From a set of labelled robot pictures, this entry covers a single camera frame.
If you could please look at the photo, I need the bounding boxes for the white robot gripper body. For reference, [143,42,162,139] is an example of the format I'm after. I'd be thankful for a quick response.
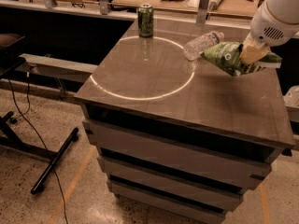
[250,0,299,47]

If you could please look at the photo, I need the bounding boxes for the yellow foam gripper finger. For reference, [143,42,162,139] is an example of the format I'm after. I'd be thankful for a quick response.
[240,46,269,65]
[243,34,258,48]

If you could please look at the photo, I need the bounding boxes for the green jalapeno chip bag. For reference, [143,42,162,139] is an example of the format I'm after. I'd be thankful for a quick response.
[201,42,282,77]

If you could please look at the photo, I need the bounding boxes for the clear plastic water bottle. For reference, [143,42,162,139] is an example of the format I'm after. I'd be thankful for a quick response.
[183,31,224,61]

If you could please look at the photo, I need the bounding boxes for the clear plastic bag at right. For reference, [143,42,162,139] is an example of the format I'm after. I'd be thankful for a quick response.
[284,86,299,106]

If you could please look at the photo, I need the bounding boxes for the black round container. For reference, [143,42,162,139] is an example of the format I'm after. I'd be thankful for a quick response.
[257,0,265,7]

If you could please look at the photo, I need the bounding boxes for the green soda can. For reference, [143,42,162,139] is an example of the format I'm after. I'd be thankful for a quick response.
[137,3,153,37]

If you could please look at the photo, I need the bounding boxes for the grey drawer cabinet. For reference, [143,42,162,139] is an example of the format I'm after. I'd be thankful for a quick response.
[76,19,294,224]

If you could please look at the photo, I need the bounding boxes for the black stand base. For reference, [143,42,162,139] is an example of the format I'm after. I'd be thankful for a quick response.
[0,111,78,195]

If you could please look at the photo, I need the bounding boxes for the metal frame rail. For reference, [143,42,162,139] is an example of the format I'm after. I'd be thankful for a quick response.
[18,53,97,83]

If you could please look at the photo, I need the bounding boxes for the black floor cable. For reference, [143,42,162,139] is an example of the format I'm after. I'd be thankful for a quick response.
[7,66,70,224]

